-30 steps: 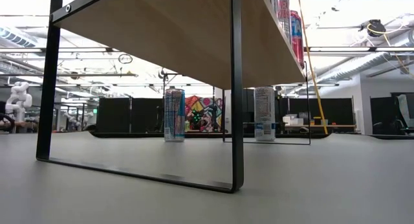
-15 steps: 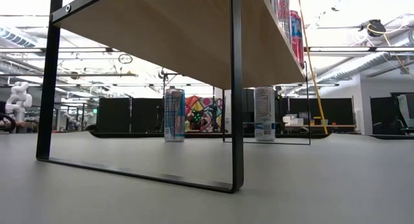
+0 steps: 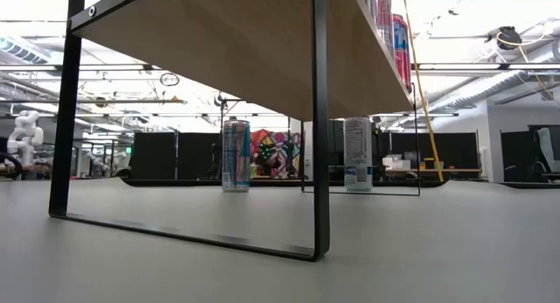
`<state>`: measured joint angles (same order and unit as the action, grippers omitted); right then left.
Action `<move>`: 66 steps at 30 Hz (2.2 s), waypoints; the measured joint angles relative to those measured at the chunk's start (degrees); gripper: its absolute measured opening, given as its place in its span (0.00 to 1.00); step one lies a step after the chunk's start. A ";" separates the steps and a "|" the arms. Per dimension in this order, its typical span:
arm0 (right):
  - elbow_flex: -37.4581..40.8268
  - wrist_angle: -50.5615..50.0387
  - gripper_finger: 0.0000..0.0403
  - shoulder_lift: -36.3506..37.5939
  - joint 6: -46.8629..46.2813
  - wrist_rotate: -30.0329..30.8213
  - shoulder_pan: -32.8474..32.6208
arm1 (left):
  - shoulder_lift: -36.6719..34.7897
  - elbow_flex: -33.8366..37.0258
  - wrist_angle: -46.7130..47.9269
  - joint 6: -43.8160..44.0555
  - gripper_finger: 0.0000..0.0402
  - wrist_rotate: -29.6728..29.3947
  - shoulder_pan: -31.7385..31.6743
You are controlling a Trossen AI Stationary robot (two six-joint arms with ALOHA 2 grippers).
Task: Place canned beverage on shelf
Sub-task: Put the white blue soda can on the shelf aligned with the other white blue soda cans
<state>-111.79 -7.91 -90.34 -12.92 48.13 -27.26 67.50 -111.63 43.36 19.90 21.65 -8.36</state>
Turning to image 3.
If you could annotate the silver can blue tab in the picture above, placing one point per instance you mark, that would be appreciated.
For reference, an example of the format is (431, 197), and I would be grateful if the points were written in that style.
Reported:
(236, 158)

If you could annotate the white Celsius can red print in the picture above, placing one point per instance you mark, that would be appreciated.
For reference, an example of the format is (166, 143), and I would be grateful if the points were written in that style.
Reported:
(382, 18)

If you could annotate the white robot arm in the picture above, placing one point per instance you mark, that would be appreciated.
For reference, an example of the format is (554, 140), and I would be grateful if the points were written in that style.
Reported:
(26, 132)
(98, 160)

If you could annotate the colourful mural panel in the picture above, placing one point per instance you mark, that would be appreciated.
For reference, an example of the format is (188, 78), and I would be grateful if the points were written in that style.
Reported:
(275, 154)

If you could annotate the black partition panel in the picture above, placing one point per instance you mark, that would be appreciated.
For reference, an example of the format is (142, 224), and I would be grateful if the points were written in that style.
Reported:
(437, 150)
(153, 154)
(197, 154)

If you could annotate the long wooden workbench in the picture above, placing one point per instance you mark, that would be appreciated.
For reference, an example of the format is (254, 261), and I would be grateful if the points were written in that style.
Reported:
(433, 171)

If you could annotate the wooden shelf black metal frame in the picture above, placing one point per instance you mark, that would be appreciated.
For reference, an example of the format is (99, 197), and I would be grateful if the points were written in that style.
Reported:
(219, 44)

